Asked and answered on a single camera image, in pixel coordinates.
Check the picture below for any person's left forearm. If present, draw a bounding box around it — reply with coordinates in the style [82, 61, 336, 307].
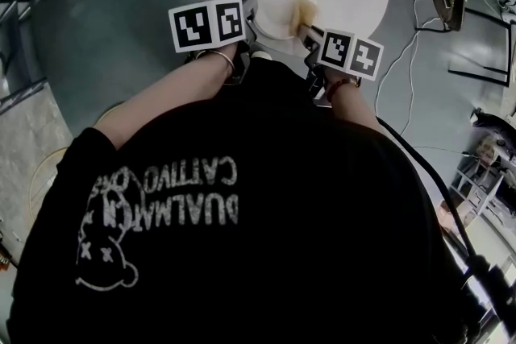
[93, 48, 237, 152]

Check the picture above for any gold wire chair white cushion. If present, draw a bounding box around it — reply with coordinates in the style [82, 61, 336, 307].
[27, 102, 127, 215]

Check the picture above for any red bead bracelet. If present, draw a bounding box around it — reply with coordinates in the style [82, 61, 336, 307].
[324, 77, 363, 102]

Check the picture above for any white floor cable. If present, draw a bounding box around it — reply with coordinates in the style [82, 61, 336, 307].
[374, 0, 510, 134]

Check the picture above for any white storage rack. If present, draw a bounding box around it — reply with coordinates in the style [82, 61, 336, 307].
[449, 160, 516, 226]

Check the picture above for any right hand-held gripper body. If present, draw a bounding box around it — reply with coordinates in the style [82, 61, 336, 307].
[305, 27, 385, 108]

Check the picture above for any yellow sponge cloth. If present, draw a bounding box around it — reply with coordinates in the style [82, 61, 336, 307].
[289, 0, 320, 36]

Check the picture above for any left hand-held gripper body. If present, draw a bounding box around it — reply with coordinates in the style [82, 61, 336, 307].
[168, 0, 255, 88]

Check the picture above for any person's right forearm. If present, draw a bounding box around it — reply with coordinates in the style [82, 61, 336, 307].
[328, 78, 384, 134]

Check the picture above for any silver bangle bracelet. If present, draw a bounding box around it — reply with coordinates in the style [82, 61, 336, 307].
[202, 48, 238, 74]

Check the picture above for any person's black printed t-shirt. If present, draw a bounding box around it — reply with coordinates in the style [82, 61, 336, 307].
[6, 58, 497, 344]

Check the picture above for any thick black cable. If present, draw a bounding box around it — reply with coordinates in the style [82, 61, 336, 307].
[376, 115, 516, 319]

